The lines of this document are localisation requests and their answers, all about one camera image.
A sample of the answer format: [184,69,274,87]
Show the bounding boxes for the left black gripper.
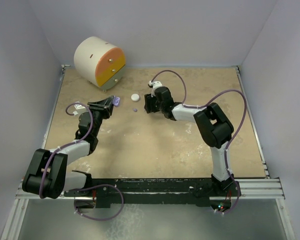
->
[85,96,114,137]

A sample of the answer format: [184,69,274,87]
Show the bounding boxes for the purple earbud charging case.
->
[113,96,121,107]

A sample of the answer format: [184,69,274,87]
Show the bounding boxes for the white earbud charging case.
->
[130,93,140,102]

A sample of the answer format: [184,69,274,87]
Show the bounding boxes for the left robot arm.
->
[22,95,115,199]

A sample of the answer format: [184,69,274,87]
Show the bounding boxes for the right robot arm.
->
[144,86,234,196]

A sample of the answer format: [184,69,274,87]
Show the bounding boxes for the round mini drawer cabinet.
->
[73,36,126,91]

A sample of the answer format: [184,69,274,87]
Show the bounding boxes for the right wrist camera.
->
[148,81,163,97]

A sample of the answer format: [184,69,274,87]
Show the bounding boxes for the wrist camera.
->
[72,101,87,116]
[148,81,163,97]

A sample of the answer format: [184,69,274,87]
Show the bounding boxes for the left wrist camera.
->
[72,101,87,116]

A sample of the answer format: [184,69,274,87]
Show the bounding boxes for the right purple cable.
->
[149,69,247,215]

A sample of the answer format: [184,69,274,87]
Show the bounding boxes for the purple cable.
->
[38,102,125,221]
[149,69,247,215]

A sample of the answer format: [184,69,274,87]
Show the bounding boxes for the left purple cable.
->
[38,102,125,221]

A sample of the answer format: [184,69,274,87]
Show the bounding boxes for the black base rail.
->
[64,174,241,211]

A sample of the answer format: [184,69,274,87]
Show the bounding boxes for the aluminium frame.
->
[2,67,295,240]

